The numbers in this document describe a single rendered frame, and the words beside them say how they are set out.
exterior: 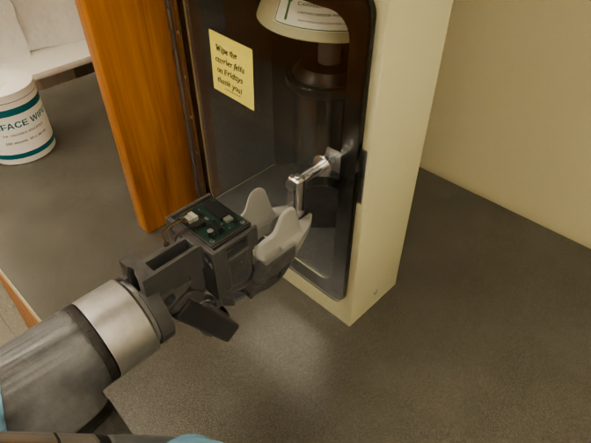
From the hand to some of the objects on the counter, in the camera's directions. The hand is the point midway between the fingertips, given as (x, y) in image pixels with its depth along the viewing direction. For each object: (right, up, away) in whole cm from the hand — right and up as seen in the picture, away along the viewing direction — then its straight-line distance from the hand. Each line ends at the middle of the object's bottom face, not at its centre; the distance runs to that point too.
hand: (295, 221), depth 56 cm
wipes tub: (-57, +16, +48) cm, 76 cm away
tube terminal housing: (+5, -2, +29) cm, 29 cm away
